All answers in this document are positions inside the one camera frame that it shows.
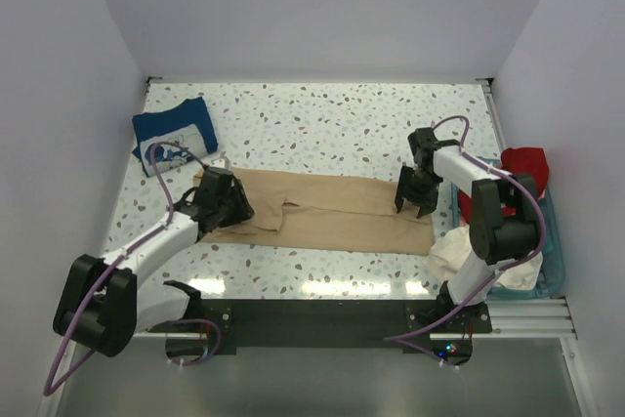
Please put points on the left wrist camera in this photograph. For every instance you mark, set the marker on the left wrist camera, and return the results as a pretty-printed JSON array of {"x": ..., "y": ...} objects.
[{"x": 221, "y": 162}]

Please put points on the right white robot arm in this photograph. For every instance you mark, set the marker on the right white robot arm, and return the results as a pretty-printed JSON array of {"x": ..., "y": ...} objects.
[{"x": 425, "y": 147}]

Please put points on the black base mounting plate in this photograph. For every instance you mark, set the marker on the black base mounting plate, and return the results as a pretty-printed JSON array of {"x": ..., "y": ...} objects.
[{"x": 226, "y": 326}]

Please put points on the clear blue plastic bin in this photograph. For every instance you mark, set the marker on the clear blue plastic bin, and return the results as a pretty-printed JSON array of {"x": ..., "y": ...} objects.
[{"x": 552, "y": 251}]

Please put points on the white t-shirt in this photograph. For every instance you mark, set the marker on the white t-shirt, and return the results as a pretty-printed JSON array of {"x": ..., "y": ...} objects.
[{"x": 449, "y": 252}]

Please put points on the beige t-shirt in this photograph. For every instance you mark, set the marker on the beige t-shirt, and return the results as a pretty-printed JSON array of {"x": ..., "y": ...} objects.
[{"x": 335, "y": 213}]

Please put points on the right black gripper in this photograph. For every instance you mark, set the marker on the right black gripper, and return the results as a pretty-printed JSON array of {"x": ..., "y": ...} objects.
[{"x": 426, "y": 202}]

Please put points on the folded blue t-shirt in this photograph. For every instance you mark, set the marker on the folded blue t-shirt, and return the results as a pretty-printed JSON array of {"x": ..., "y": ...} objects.
[{"x": 188, "y": 124}]

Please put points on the red t-shirt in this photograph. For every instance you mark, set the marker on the red t-shirt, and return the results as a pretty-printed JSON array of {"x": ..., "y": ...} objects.
[{"x": 522, "y": 160}]

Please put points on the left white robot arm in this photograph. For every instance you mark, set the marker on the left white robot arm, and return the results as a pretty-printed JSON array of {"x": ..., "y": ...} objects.
[{"x": 99, "y": 306}]

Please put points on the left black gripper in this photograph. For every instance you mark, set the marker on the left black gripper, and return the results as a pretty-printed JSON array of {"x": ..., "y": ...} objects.
[{"x": 242, "y": 211}]

